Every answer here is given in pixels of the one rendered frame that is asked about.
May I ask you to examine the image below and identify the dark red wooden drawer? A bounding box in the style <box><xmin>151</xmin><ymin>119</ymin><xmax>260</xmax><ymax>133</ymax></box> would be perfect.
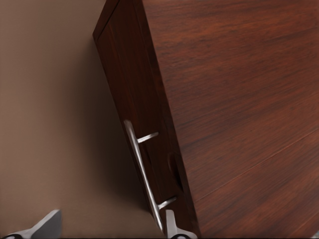
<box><xmin>92</xmin><ymin>0</ymin><xmax>200</xmax><ymax>237</ymax></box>

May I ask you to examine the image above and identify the silver drawer handle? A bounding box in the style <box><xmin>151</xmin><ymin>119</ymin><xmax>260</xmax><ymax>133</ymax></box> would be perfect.
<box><xmin>124</xmin><ymin>119</ymin><xmax>177</xmax><ymax>236</ymax></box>

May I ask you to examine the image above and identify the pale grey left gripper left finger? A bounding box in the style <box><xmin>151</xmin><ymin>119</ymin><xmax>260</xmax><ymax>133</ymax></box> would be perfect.
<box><xmin>1</xmin><ymin>209</ymin><xmax>62</xmax><ymax>239</ymax></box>

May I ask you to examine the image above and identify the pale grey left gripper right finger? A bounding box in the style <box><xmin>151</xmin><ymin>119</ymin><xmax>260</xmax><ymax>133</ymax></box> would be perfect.
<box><xmin>164</xmin><ymin>209</ymin><xmax>196</xmax><ymax>239</ymax></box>

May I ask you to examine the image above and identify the dark red wooden cabinet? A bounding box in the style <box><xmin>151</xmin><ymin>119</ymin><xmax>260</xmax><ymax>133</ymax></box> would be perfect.
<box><xmin>132</xmin><ymin>0</ymin><xmax>319</xmax><ymax>238</ymax></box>

